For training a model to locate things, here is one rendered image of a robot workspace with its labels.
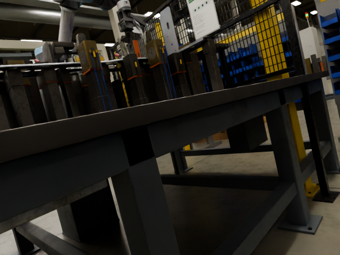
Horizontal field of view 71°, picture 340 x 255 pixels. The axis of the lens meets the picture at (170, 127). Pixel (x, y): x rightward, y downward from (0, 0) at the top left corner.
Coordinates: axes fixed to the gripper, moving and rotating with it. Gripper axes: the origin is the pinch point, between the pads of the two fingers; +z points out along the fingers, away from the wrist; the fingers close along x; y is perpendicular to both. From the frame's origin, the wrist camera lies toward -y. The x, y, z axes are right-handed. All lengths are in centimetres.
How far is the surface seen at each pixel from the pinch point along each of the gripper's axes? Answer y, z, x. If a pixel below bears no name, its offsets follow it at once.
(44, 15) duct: -352, -547, -1107
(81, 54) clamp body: 43.8, 9.7, 17.5
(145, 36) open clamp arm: 7.3, 2.6, 18.1
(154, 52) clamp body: 8.9, 12.6, 22.7
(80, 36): 41.0, 1.2, 15.7
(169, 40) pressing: -26.8, -1.8, 0.3
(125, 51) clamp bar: -0.3, -1.0, -14.8
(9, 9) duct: -205, -563, -1092
